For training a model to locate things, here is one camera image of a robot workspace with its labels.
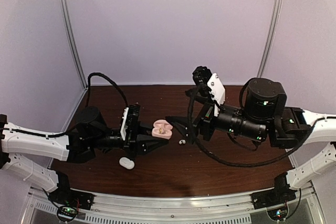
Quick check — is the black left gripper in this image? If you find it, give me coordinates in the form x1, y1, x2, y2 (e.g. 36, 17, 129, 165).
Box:
90, 120, 169, 161

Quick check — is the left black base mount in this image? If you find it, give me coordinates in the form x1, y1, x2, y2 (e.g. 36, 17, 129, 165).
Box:
49, 172, 94, 210

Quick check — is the left aluminium corner post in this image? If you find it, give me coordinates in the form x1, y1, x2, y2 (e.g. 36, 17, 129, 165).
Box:
60, 0, 87, 89

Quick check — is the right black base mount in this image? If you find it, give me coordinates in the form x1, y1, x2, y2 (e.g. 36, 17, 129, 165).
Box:
251, 172, 296, 209

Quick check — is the black right braided cable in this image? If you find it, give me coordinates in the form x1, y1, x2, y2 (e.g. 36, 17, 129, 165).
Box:
186, 84, 313, 168

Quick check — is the pink earbud charging case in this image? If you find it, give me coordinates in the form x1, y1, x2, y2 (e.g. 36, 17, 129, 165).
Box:
152, 120, 173, 140

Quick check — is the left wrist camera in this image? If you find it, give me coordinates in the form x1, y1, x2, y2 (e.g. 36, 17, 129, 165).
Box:
120, 104, 140, 141

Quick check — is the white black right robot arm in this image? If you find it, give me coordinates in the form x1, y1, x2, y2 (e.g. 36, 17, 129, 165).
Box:
166, 75, 335, 204

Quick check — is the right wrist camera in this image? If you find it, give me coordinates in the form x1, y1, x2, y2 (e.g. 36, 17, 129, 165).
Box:
192, 66, 226, 117

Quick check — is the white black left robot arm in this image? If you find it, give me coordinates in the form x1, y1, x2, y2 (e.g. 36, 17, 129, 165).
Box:
1, 105, 173, 205

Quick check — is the white oval charging case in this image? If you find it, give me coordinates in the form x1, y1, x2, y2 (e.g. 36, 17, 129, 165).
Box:
119, 157, 135, 170

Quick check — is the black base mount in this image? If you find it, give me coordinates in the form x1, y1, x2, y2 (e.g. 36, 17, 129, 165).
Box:
49, 172, 94, 210
251, 172, 296, 209

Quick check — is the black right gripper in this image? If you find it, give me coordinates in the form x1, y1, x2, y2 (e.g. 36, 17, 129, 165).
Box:
164, 87, 267, 146

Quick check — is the black braided cable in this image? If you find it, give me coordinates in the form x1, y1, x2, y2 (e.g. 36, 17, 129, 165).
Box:
52, 71, 129, 138
186, 84, 313, 168

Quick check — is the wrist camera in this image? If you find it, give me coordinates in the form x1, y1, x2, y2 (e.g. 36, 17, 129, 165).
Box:
192, 66, 226, 117
120, 104, 140, 141

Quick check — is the black left braided cable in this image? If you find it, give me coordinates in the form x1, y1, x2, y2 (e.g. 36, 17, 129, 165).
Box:
52, 71, 129, 138

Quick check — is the aluminium front frame rail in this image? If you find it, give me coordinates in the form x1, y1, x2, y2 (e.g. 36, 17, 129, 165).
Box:
25, 178, 326, 224

